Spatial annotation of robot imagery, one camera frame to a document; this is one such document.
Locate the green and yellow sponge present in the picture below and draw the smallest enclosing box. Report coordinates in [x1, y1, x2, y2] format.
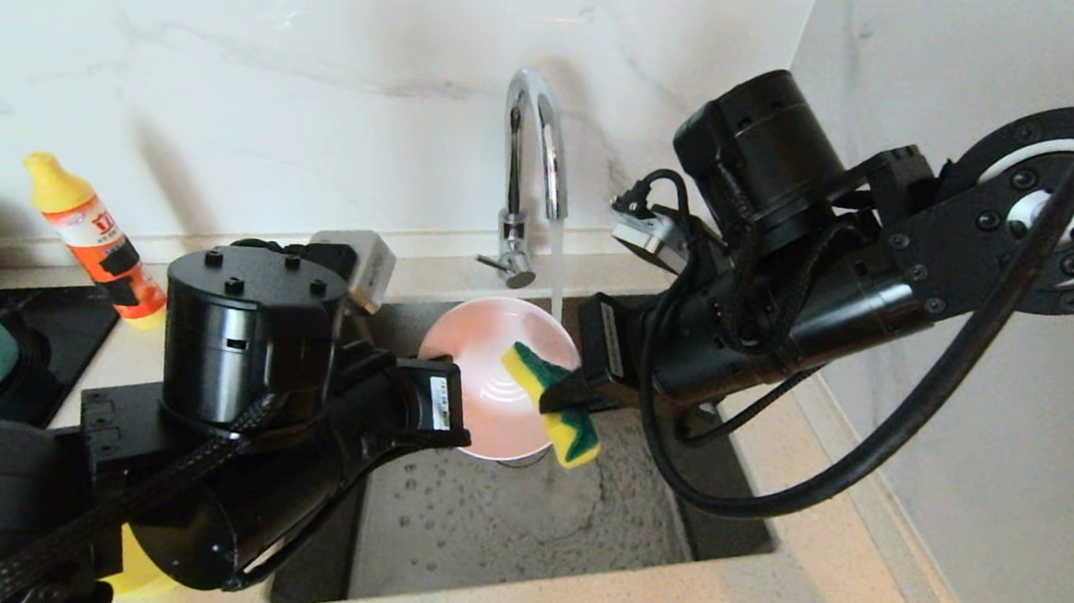
[491, 338, 611, 474]

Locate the pink plastic bowl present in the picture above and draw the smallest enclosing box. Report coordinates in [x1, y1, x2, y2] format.
[408, 289, 588, 472]

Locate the chrome gooseneck faucet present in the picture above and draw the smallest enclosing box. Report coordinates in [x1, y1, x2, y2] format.
[474, 65, 584, 295]

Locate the orange dish soap bottle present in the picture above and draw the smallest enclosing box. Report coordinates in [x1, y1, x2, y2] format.
[9, 150, 182, 333]

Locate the stainless steel sink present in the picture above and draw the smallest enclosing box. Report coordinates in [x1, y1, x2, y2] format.
[269, 259, 801, 603]

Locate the yellow plastic bowl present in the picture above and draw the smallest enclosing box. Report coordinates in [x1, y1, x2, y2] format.
[103, 525, 182, 601]

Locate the black induction cooktop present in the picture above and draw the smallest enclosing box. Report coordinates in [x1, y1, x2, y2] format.
[0, 277, 122, 438]

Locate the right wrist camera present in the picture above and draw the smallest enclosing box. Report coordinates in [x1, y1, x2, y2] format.
[606, 206, 695, 278]

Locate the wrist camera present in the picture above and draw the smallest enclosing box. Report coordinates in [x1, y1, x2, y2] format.
[302, 224, 402, 319]
[606, 206, 695, 278]

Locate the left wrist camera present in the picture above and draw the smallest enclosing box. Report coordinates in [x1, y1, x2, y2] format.
[302, 224, 402, 319]

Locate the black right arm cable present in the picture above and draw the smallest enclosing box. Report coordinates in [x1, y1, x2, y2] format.
[582, 45, 1074, 552]

